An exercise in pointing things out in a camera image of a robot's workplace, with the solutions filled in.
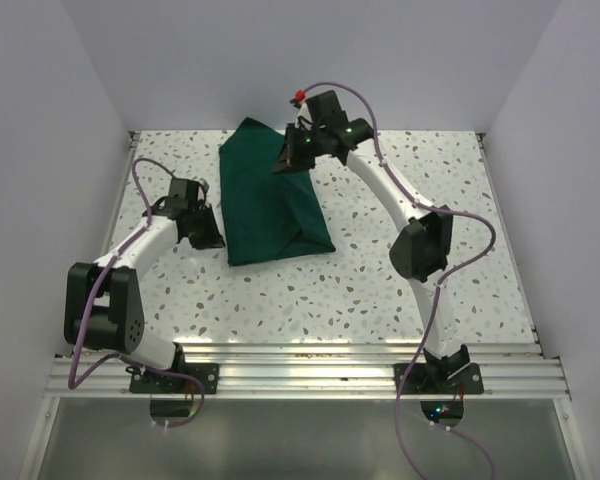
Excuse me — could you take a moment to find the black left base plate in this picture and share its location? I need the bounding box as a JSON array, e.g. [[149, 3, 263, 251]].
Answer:
[[125, 363, 219, 395]]

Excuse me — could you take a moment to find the dark green surgical cloth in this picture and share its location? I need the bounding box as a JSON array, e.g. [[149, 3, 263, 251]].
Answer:
[[219, 117, 336, 267]]

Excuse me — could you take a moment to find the aluminium rail frame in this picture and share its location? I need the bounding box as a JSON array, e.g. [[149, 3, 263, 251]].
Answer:
[[21, 161, 592, 479]]

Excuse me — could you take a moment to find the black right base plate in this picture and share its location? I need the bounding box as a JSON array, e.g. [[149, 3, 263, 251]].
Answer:
[[393, 363, 485, 395]]

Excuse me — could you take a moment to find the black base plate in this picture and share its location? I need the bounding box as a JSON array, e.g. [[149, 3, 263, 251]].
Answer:
[[393, 363, 485, 395], [125, 363, 219, 395]]

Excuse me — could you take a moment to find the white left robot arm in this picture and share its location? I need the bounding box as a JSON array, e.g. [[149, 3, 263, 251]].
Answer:
[[64, 178, 225, 393]]

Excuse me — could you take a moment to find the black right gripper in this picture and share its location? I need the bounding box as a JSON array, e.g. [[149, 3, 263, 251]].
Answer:
[[272, 123, 325, 175]]

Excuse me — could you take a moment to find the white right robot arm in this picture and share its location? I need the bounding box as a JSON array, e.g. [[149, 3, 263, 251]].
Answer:
[[273, 90, 470, 393]]

